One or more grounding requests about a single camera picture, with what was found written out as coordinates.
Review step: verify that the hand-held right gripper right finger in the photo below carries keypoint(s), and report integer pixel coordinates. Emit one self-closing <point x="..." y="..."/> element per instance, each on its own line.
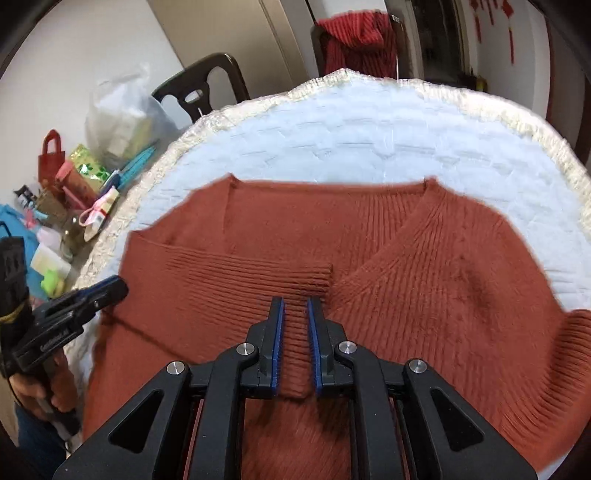
<point x="314" y="341"/>

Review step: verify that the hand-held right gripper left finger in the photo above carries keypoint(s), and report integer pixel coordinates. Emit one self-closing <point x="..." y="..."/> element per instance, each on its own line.
<point x="277" y="341"/>

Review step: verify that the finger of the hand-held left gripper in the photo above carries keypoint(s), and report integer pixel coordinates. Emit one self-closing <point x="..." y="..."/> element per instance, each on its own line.
<point x="104" y="291"/>

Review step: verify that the rust red knit sweater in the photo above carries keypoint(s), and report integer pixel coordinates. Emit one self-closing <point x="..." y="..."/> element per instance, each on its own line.
<point x="415" y="277"/>

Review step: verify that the person's left hand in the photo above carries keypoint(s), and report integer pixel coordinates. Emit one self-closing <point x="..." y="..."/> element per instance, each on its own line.
<point x="30" y="392"/>

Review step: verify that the small green toy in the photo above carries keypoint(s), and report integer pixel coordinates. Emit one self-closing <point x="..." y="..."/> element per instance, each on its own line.
<point x="53" y="281"/>

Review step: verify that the pink ribbon packet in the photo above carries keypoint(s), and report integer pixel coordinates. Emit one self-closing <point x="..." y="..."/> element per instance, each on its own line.
<point x="104" y="203"/>

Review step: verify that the person's blue pants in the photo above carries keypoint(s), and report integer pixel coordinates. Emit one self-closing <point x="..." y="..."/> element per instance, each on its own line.
<point x="37" y="438"/>

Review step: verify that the light blue cloth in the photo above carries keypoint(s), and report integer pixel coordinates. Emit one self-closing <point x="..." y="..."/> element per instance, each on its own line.
<point x="18" y="221"/>

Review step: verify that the pink red box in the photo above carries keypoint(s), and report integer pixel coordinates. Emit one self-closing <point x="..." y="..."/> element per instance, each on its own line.
<point x="74" y="182"/>

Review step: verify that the green printed packet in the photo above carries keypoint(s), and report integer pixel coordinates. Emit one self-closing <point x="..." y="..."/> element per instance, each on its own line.
<point x="90" y="168"/>

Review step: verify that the teal blue packets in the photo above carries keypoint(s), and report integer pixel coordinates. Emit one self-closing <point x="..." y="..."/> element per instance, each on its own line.
<point x="138" y="164"/>

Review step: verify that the small red tote bag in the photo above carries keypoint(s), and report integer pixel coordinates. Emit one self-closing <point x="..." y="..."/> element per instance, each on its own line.
<point x="48" y="166"/>

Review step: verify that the translucent white plastic bag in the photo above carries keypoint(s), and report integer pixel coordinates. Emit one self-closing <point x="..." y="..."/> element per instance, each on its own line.
<point x="120" y="120"/>

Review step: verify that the white quilted fringed table cover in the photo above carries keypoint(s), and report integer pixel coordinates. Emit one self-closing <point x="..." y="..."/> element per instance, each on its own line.
<point x="346" y="138"/>

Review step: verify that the red garment on chair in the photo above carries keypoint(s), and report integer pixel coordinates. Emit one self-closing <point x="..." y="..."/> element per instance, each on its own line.
<point x="355" y="46"/>

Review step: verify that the red hanging wall decoration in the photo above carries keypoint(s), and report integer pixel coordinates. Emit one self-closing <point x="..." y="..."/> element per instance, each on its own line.
<point x="509" y="37"/>

